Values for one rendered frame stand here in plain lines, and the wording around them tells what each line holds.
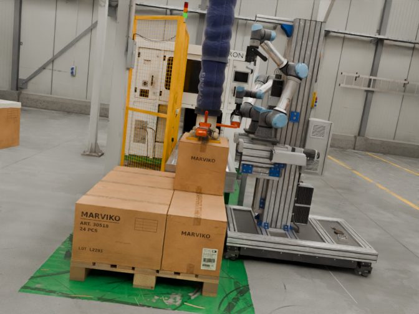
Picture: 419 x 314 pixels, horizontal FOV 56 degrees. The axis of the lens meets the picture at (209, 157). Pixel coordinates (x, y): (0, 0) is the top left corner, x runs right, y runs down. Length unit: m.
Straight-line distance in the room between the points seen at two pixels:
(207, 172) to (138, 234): 0.80
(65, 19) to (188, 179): 10.68
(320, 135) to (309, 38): 0.80
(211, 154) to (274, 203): 0.80
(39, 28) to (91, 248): 11.30
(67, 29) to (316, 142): 10.80
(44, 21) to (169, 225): 11.45
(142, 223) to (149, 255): 0.23
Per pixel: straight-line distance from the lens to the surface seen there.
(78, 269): 2.88
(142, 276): 2.80
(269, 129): 3.23
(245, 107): 3.78
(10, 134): 3.95
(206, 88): 3.28
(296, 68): 3.17
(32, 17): 13.74
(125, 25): 4.56
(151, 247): 2.71
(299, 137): 3.47
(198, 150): 3.11
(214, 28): 3.30
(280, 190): 3.53
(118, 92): 4.54
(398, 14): 14.00
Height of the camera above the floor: 1.40
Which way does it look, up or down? 10 degrees down
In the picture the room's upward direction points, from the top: 8 degrees clockwise
